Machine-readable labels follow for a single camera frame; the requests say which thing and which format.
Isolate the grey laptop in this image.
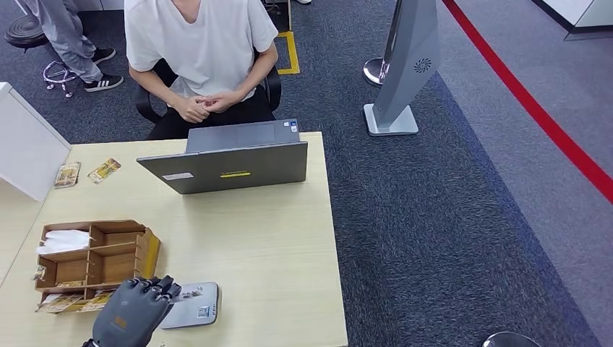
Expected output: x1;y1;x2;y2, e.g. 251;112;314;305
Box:
136;119;309;196

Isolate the white tissue paper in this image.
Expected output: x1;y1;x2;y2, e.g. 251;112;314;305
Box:
35;229;94;256

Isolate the person's right hand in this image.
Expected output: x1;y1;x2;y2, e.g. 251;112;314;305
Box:
174;95;212;124

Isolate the person's left hand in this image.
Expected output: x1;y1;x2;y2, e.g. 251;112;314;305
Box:
198;90;243;114

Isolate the white desk with dark base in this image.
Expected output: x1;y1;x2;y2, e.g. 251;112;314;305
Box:
528;0;613;42

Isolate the black round stool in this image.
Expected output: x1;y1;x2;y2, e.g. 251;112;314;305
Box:
4;15;80;99

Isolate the round dark stool seat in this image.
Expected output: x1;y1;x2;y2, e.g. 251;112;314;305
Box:
481;331;542;347

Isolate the white partition counter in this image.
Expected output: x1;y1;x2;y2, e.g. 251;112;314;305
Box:
0;81;73;202

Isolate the seated person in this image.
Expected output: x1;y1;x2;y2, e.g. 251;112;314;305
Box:
123;0;281;141

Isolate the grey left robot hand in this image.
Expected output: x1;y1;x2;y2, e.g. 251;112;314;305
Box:
90;275;183;347

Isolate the grey card reader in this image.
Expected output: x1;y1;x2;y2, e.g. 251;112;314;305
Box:
159;282;220;330

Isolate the wooden organizer box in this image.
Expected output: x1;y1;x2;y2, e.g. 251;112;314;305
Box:
34;219;161;314

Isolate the standing person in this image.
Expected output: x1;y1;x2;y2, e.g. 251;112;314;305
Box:
21;0;124;93

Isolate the black office chair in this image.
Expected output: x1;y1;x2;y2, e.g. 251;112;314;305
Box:
134;50;283;126

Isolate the grey kiosk stand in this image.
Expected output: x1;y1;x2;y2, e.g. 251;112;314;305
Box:
363;0;440;138

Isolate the chrome stanchion base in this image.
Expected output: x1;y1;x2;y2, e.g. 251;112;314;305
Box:
362;57;390;88

